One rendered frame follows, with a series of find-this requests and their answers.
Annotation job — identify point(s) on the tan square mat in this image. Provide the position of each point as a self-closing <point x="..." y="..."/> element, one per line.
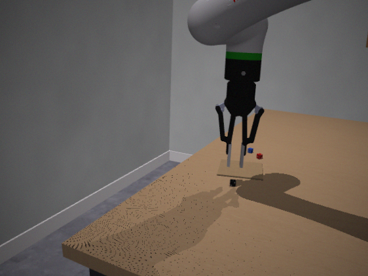
<point x="250" y="170"/>

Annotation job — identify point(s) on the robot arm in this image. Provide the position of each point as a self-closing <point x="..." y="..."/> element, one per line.
<point x="216" y="22"/>

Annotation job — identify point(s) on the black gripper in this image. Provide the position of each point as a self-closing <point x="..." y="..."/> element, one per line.
<point x="240" y="101"/>

